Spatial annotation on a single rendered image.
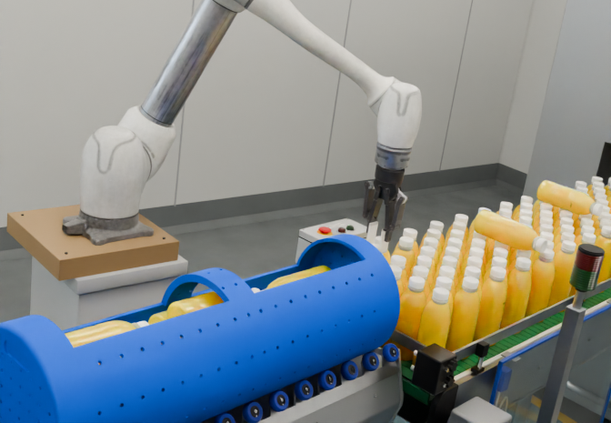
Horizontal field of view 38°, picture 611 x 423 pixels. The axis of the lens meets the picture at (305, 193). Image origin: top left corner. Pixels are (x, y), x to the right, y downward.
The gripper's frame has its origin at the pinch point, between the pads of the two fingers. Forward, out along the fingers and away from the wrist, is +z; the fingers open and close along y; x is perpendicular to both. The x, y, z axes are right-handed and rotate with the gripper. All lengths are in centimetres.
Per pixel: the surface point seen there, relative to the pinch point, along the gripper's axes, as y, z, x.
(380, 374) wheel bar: 24.4, 21.5, -22.3
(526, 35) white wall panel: -216, -3, 431
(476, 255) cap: 15.9, 3.6, 24.5
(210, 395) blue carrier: 27, 6, -79
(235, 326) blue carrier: 24, -5, -71
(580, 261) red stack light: 48, -9, 17
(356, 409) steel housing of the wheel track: 26.1, 27.0, -31.4
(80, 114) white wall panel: -257, 42, 70
